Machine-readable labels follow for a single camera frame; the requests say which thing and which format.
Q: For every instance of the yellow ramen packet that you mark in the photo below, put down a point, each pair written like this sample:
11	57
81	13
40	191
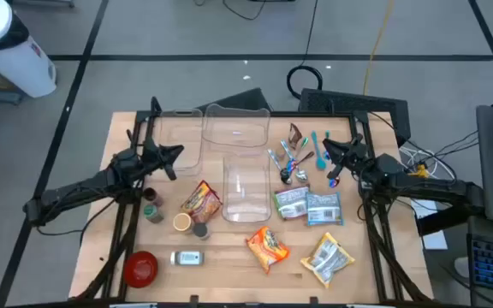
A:
327	258

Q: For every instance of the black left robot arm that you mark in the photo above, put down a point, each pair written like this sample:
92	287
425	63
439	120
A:
79	190

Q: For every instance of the white trash can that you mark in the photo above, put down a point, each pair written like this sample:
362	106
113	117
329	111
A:
19	68

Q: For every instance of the red bowl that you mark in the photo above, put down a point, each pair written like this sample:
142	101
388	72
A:
140	268

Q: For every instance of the small black bracket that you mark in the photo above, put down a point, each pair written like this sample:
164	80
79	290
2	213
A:
194	299
313	300

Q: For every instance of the small white-labelled bottle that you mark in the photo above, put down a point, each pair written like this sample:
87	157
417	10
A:
186	258

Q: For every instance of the black aluminium rig frame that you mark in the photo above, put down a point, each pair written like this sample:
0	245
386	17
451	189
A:
144	115

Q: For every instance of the white paper sheet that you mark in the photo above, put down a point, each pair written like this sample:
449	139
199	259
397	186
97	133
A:
435	239

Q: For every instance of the black metal spoon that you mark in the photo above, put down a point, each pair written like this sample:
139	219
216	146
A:
308	157

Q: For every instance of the black desk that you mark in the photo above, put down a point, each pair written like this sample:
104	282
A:
439	224

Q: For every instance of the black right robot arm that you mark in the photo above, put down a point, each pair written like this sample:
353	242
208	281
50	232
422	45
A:
435	188

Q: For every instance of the brown-lidded spice jar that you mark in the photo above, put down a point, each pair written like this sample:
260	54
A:
151	194

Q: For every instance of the black-lidded purple-label spice jar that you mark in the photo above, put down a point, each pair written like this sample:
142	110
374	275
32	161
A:
200	231

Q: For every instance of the green-edged ramen packet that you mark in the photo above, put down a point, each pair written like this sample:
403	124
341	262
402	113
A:
291	203

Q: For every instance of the clear plastic storage bin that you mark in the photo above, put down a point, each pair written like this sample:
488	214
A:
174	128
235	124
246	201

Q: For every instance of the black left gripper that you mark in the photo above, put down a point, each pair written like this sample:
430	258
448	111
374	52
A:
153	154

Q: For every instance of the green-lidded spice jar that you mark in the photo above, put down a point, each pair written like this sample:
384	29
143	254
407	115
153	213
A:
152	212

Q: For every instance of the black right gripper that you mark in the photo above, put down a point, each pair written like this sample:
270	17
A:
352	153

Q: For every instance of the red beef ramen packet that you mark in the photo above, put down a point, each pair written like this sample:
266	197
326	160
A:
199	201

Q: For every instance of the orange chicken ramen packet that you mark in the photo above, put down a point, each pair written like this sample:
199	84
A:
268	248

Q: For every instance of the yellow connector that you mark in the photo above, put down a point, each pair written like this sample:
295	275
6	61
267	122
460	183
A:
419	172

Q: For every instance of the tan round container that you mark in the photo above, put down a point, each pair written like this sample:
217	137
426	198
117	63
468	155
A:
183	223

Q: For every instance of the computer mouse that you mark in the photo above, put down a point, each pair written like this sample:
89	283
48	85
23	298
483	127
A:
461	267

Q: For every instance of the blue ramen packet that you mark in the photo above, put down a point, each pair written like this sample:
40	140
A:
324	209

